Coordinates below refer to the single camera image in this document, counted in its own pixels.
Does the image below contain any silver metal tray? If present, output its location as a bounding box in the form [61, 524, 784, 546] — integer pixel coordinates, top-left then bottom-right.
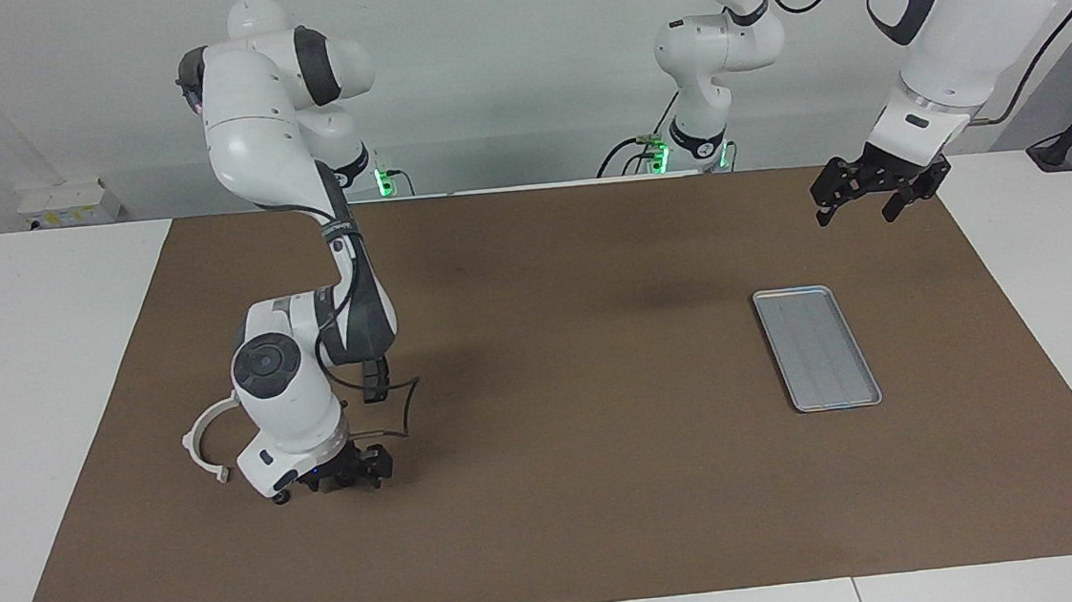
[752, 281, 884, 417]

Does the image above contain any grey rectangular brake pad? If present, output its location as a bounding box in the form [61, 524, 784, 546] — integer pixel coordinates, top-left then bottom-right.
[361, 356, 393, 405]

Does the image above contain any brown table mat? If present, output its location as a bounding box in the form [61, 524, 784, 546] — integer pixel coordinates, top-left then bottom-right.
[0, 144, 1072, 602]

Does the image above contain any white box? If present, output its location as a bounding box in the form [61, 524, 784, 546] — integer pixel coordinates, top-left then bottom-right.
[15, 176, 124, 233]

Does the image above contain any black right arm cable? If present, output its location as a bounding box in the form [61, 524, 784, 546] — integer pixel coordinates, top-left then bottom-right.
[303, 197, 426, 446]

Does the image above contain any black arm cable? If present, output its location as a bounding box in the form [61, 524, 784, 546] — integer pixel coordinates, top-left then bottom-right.
[756, 0, 1072, 143]
[303, 197, 426, 446]

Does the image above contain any white curved plastic bracket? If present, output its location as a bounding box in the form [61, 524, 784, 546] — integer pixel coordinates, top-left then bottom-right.
[178, 391, 247, 488]

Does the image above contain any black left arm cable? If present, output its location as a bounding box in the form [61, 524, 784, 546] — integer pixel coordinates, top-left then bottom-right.
[756, 0, 1072, 143]

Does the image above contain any black left base cable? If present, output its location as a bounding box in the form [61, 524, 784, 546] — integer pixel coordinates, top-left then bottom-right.
[589, 89, 690, 179]

